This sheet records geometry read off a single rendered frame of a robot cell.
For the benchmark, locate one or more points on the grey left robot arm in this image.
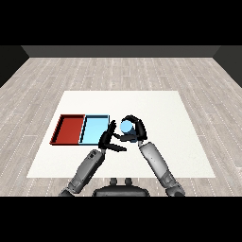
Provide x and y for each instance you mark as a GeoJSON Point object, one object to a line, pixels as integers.
{"type": "Point", "coordinates": [84, 171]}

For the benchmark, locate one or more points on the dark grey robot body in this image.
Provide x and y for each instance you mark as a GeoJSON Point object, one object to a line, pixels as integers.
{"type": "Point", "coordinates": [120, 189]}

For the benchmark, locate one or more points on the red shallow open box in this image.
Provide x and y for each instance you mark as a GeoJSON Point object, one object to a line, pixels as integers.
{"type": "Point", "coordinates": [70, 129]}

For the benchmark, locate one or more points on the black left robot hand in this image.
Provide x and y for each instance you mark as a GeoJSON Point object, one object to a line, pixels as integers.
{"type": "Point", "coordinates": [106, 139]}

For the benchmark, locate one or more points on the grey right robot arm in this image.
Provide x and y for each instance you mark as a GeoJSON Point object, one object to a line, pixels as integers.
{"type": "Point", "coordinates": [160, 167]}

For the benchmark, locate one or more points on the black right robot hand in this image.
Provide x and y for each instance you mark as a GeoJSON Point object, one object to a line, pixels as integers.
{"type": "Point", "coordinates": [140, 129]}

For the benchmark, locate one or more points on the small blue can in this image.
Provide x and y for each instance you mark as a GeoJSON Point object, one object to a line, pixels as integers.
{"type": "Point", "coordinates": [126, 127]}

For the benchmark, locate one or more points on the light blue shallow open box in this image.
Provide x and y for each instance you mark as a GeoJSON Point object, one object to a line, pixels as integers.
{"type": "Point", "coordinates": [94, 129]}

